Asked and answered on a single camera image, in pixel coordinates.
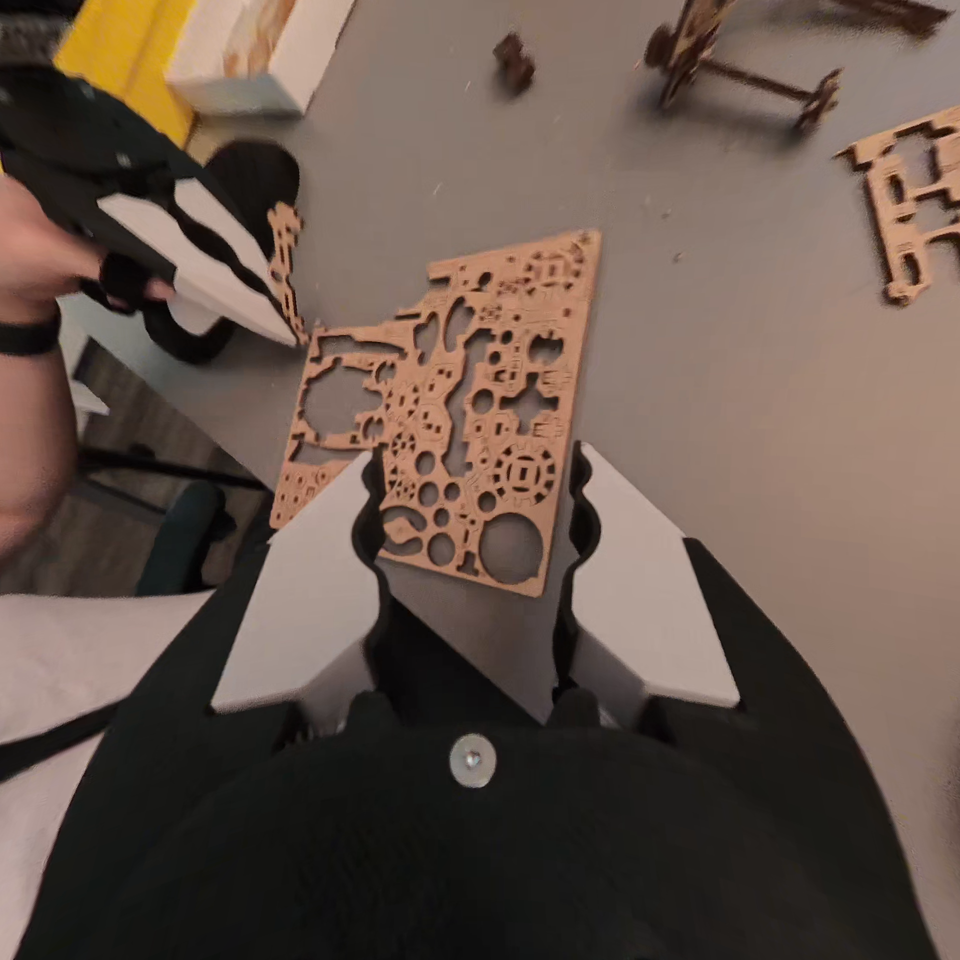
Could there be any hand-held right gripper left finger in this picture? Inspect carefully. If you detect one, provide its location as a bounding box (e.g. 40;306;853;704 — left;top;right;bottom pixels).
212;450;387;732

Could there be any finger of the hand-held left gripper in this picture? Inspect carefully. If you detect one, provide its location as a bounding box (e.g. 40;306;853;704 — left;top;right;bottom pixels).
97;196;301;348
174;180;277;301

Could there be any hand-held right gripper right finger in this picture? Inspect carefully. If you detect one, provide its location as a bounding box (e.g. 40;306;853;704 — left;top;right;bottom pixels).
555;442;740;727

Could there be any wooden strip part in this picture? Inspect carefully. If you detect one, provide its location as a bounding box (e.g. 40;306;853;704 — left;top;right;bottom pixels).
266;202;310;348

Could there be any wooden laser-cut parts sheet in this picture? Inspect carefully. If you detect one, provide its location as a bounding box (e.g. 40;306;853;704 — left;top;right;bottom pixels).
268;228;603;599

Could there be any dark wooden gear model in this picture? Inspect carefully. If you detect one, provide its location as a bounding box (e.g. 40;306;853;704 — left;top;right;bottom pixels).
643;0;845;135

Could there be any person's left forearm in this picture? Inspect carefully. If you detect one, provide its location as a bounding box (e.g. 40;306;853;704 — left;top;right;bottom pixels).
0;352;82;560

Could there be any person's left hand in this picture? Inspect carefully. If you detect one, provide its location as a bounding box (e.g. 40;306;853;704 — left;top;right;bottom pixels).
0;174;177;325

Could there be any yellow plastic bin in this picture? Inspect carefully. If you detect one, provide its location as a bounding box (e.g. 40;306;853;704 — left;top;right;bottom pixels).
54;0;202;145

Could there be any teal chair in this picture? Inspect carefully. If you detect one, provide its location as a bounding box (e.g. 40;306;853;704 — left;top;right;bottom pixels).
133;480;230;597

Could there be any white cardboard box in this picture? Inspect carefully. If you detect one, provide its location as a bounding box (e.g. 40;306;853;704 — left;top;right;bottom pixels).
163;0;358;119

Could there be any black wristband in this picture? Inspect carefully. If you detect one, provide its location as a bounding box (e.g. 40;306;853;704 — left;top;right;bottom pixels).
0;318;63;358

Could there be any person in white shirt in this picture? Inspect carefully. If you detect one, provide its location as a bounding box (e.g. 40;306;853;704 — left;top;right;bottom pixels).
0;591;222;960

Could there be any small dark wooden assembly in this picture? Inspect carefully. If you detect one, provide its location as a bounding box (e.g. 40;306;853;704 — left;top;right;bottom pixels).
492;32;538;96

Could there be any wooden sheet fragment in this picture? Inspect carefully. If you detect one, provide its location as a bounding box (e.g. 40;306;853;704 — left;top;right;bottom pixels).
834;105;960;307

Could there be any black table frame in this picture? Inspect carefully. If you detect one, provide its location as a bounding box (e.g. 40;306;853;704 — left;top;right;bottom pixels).
75;444;267;496

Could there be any black strap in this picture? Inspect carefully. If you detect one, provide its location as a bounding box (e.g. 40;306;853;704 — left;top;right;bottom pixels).
0;701;121;783

